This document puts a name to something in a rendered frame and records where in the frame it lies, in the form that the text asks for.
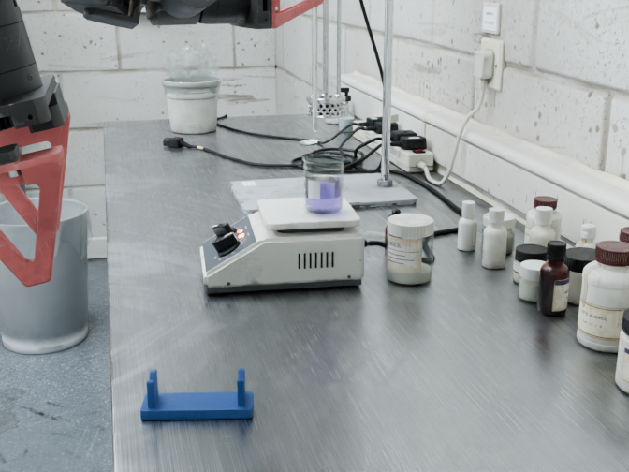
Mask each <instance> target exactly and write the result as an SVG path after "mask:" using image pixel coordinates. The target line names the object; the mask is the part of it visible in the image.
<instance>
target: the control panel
mask: <svg viewBox="0 0 629 472"><path fill-rule="evenodd" d="M231 227H234V228H236V229H237V231H236V233H235V235H236V237H237V238H238V240H239V241H240V242H241V244H240V245H239V246H238V248H236V249H235V250H234V251H233V252H231V253H230V254H228V255H226V256H223V257H219V256H218V255H217V253H218V252H216V250H215V249H214V247H213V246H212V242H213V241H215V238H216V237H217V236H216V235H215V236H213V237H211V238H210V239H209V240H207V241H206V242H204V243H202V247H203V254H204V261H205V268H206V272H207V271H209V270H211V269H212V268H214V267H216V266H217V265H219V264H221V263H222V262H224V261H225V260H227V259H229V258H231V257H233V256H234V255H236V254H238V253H239V252H241V251H242V250H243V249H245V248H246V247H248V246H250V245H251V244H253V243H255V242H256V237H255V234H254V232H253V229H252V226H251V222H250V219H249V216H248V215H247V216H245V217H244V218H243V219H242V220H240V221H238V222H237V223H235V224H233V225H232V226H231ZM239 229H242V231H241V232H239V233H238V230H239ZM242 233H243V234H244V235H243V236H241V237H240V238H239V235H240V234H242Z"/></svg>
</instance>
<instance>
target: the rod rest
mask: <svg viewBox="0 0 629 472"><path fill-rule="evenodd" d="M146 387H147V394H145V395H144V398H143V401H142V405H141V408H140V418H141V419H142V420H220V419H250V418H252V417H253V405H254V395H253V393H252V392H250V391H245V369H244V368H239V371H238V379H237V390H238V391H237V392H181V393H158V383H157V370H151V371H150V377H149V380H147V382H146Z"/></svg>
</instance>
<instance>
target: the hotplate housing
mask: <svg viewBox="0 0 629 472"><path fill-rule="evenodd" d="M248 216H249V219H250V222H251V226H252V229H253V232H254V234H255V237H256V242H255V243H253V244H251V245H250V246H248V247H246V248H245V249H243V250H242V251H241V252H239V253H238V254H236V255H234V256H233V257H231V258H229V259H227V260H225V261H224V262H222V263H221V264H219V265H217V266H216V267H214V268H212V269H211V270H209V271H207V272H206V268H205V261H204V254H203V247H202V246H201V247H200V258H201V267H202V274H203V282H204V286H206V289H207V293H208V294H209V293H225V292H241V291H257V290H273V289H290V288H321V287H337V286H353V285H361V279H360V278H361V276H364V247H367V246H368V242H367V240H365V237H364V236H363V234H362V233H361V232H360V230H359V229H358V227H357V226H355V227H342V228H322V229H284V230H269V229H265V226H264V224H263V221H262V219H261V216H260V213H259V212H255V213H254V214H248Z"/></svg>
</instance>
